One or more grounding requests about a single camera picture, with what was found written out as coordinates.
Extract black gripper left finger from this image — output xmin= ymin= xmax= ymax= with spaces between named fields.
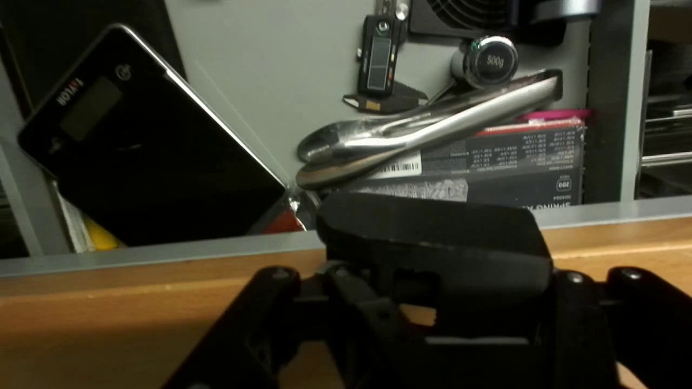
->
xmin=161 ymin=259 xmax=427 ymax=389

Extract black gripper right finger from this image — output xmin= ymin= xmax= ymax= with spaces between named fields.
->
xmin=530 ymin=265 xmax=692 ymax=389

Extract black box with pink edge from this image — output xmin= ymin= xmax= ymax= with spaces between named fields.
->
xmin=338 ymin=107 xmax=587 ymax=212

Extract yellow paper pad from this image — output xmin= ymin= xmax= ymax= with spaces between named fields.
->
xmin=50 ymin=179 xmax=125 ymax=256

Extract black digital kitchen scale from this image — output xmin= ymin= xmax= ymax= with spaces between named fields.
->
xmin=15 ymin=22 xmax=291 ymax=251

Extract metal tongs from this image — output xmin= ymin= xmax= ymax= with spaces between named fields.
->
xmin=294 ymin=68 xmax=566 ymax=192

